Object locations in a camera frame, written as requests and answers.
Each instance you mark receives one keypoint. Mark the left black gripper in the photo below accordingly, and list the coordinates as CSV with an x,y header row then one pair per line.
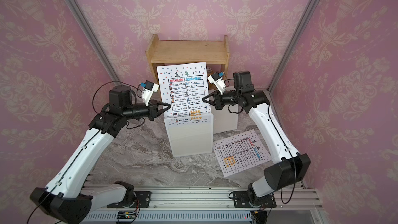
x,y
154,112

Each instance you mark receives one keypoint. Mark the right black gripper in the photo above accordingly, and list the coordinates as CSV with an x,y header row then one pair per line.
x,y
219,102

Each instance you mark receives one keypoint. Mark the paper menu sheet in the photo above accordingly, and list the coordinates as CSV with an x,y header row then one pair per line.
x,y
240,152
183,86

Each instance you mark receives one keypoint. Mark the white rack board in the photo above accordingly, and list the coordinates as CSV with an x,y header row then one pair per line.
x,y
190,135
224,120

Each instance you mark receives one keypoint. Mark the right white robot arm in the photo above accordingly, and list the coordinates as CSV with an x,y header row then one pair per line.
x,y
289,165

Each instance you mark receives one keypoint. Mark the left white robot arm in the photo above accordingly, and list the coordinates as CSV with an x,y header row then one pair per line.
x,y
62,198

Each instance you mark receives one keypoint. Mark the wooden two-tier shelf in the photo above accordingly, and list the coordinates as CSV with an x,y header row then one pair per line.
x,y
170,52

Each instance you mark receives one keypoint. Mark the small green circuit board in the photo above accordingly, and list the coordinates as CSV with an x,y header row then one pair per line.
x,y
126,216

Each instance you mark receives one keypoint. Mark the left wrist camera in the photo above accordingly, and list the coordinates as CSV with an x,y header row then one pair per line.
x,y
149,88

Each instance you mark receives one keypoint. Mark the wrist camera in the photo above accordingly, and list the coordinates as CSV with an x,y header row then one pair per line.
x,y
149,88
217,80

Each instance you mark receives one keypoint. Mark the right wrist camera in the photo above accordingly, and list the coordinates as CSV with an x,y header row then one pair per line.
x,y
217,80

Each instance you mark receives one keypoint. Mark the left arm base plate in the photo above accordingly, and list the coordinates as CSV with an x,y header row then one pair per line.
x,y
141,200

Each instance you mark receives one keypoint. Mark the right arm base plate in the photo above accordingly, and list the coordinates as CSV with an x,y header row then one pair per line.
x,y
246,199

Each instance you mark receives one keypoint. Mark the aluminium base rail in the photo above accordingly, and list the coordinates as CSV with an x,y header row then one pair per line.
x,y
211,205

